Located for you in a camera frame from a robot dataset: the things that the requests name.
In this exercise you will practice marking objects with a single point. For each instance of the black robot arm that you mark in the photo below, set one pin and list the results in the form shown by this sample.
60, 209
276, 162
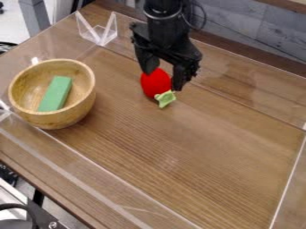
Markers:
168, 10

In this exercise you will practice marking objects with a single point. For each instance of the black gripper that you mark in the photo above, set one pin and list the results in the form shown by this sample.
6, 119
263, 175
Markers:
161, 40

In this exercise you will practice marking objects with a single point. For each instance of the clear acrylic corner bracket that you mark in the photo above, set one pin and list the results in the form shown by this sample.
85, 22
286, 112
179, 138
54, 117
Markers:
99, 35

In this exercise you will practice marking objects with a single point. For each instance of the black metal clamp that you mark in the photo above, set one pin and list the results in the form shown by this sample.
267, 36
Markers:
45, 220

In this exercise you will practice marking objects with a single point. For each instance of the brown wooden bowl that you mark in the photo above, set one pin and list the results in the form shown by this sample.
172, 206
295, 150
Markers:
28, 86

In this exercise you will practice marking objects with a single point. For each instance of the clear acrylic tray wall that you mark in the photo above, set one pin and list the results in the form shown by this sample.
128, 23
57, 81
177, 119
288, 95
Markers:
101, 200

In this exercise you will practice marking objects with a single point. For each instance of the red toy strawberry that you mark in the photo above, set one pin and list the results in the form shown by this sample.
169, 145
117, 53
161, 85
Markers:
156, 87

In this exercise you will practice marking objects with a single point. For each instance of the green rectangular block stick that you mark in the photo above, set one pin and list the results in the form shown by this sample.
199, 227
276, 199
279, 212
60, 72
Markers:
56, 94

